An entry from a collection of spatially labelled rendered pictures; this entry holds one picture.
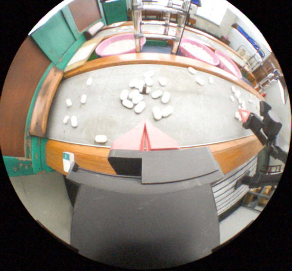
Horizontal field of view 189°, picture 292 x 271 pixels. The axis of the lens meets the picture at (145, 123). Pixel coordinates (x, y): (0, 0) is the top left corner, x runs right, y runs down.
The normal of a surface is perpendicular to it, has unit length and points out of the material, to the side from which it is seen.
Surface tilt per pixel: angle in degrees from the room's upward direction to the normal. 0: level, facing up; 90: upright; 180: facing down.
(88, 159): 0
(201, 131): 0
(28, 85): 90
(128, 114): 0
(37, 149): 90
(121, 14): 90
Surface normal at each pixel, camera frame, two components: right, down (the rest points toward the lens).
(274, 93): -1.00, 0.04
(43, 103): 0.92, -0.08
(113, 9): 0.04, 0.97
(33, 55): 1.00, 0.00
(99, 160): 0.00, -0.22
